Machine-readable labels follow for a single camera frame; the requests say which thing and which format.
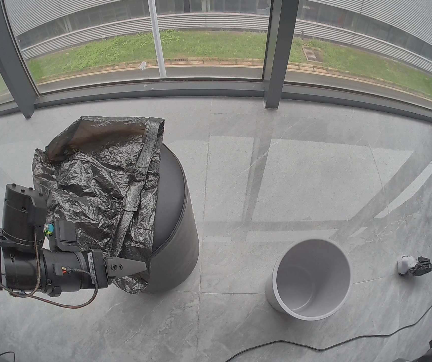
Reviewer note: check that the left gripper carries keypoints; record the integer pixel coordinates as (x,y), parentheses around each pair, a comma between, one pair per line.
(69,270)

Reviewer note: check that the black plastic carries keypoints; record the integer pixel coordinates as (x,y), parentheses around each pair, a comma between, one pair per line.
(423,267)

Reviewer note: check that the black plastic bag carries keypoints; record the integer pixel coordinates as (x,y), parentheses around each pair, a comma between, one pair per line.
(87,187)

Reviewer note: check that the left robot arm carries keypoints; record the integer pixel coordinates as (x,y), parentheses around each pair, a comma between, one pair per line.
(21,217)

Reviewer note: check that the white trash bin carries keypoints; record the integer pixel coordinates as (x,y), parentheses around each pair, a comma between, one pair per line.
(314,270)

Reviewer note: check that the dark grey round stool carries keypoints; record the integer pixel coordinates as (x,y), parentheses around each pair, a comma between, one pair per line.
(178,217)

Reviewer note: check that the window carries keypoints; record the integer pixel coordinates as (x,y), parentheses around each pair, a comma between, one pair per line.
(216,21)

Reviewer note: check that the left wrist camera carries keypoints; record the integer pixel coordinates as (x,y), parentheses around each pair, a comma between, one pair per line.
(65,236)

